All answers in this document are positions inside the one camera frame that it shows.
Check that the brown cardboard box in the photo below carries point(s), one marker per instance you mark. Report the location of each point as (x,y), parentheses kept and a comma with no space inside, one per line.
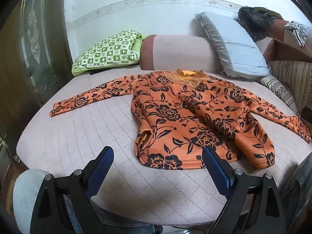
(290,52)

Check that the pink rolled blanket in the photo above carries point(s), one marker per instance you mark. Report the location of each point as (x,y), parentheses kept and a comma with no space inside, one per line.
(180,51)

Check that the grey white pillow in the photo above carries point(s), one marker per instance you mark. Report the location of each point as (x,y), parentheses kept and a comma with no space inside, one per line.
(234,48)

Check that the person's right leg in jeans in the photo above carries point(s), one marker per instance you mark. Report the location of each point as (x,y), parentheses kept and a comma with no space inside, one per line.
(299,190)

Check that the wooden wardrobe with glass doors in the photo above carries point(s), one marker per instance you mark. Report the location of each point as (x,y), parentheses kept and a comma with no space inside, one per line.
(14,78)

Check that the grey white crumpled cloth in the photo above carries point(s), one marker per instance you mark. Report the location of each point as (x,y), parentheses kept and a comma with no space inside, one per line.
(298,31)

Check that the dark fur-trimmed coat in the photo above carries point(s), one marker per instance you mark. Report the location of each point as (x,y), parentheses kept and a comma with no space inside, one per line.
(256,22)

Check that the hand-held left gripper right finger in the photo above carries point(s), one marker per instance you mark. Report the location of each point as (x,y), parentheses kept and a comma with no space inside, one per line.
(215,168)

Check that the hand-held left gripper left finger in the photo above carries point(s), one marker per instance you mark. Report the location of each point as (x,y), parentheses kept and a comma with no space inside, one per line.
(101,168)

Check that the pink quilted bed mat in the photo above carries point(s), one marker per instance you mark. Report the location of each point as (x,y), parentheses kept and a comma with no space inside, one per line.
(97,126)

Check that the orange floral sweater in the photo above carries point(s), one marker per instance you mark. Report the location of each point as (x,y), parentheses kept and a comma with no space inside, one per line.
(170,119)

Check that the green checkered pillow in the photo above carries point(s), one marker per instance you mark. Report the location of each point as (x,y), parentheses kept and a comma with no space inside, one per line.
(107,48)

